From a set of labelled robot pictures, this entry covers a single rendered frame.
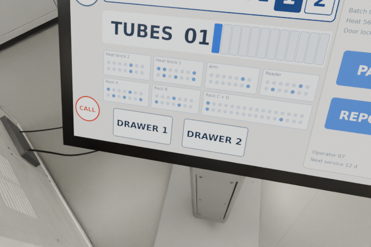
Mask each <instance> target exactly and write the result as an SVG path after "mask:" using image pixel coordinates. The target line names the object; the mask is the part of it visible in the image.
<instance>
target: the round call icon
mask: <svg viewBox="0 0 371 247"><path fill-rule="evenodd" d="M74 102H75V120H77V121H84V122H91V123H95V124H100V109H101V97H98V96H91V95H83V94H76V93H74Z"/></svg>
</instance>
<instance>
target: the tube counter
mask: <svg viewBox="0 0 371 247"><path fill-rule="evenodd" d="M331 36H332V31H320V30H309V29H297V28H286V27H279V26H268V25H257V24H245V23H234V22H222V21H216V20H204V19H193V18H184V24H183V36H182V48H181V51H182V52H191V53H200V54H206V55H216V56H226V57H235V58H245V59H251V60H260V61H269V62H279V63H288V64H294V65H304V66H313V67H323V68H324V65H325V61H326V57H327V52H328V48H329V45H330V41H331Z"/></svg>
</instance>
